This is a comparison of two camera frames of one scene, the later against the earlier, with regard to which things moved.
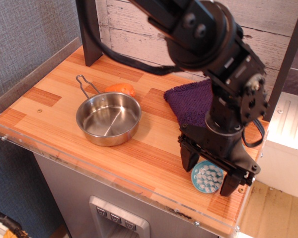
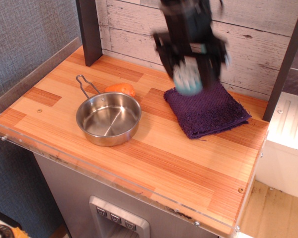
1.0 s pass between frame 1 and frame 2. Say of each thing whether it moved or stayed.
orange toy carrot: stayed
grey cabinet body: stayed
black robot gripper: moved
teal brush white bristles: moved
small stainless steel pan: stayed
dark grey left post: stayed
